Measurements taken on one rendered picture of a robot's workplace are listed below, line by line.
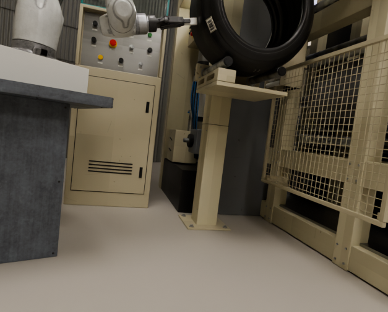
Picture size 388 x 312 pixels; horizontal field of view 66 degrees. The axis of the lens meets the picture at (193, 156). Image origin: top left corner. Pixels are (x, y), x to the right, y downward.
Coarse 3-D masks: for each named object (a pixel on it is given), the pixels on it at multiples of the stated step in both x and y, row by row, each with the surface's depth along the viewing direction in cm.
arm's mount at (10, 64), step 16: (0, 48) 98; (0, 64) 98; (16, 64) 101; (32, 64) 103; (48, 64) 106; (64, 64) 109; (16, 80) 101; (32, 80) 104; (48, 80) 107; (64, 80) 110; (80, 80) 113
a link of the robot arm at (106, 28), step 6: (102, 18) 127; (102, 24) 127; (108, 24) 127; (102, 30) 129; (108, 30) 128; (114, 30) 127; (132, 30) 131; (108, 36) 132; (114, 36) 132; (120, 36) 131; (126, 36) 133
